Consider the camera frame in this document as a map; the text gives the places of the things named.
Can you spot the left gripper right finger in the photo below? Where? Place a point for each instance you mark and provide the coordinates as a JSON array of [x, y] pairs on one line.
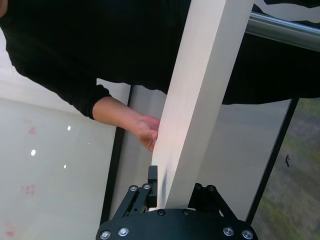
[[207, 197]]

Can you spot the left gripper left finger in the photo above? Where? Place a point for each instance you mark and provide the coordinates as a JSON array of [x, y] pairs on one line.
[[152, 180]]

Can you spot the white rolling table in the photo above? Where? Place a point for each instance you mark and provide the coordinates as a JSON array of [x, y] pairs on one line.
[[195, 87]]

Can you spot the person's right forearm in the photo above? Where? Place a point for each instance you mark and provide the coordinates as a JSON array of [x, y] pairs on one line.
[[112, 112]]

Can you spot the person's right hand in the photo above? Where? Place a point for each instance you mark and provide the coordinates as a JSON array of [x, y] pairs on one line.
[[146, 127]]

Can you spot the frosted glass partition panel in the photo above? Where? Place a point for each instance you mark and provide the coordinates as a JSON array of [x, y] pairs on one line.
[[62, 175]]

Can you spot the person's body in black clothes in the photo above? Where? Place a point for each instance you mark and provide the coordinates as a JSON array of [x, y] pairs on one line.
[[75, 37]]

